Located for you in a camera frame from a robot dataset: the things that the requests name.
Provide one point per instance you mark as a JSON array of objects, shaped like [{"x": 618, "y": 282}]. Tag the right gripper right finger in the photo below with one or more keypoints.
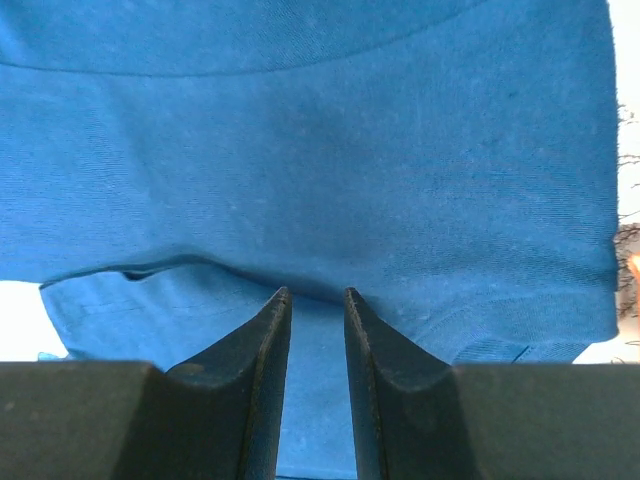
[{"x": 416, "y": 417}]

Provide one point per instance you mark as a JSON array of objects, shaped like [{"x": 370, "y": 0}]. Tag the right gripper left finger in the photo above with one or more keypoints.
[{"x": 216, "y": 415}]

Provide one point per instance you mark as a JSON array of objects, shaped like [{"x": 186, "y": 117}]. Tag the dark blue t shirt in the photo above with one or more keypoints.
[{"x": 300, "y": 175}]

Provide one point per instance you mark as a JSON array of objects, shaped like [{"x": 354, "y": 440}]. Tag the floral table mat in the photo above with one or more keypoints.
[{"x": 629, "y": 200}]

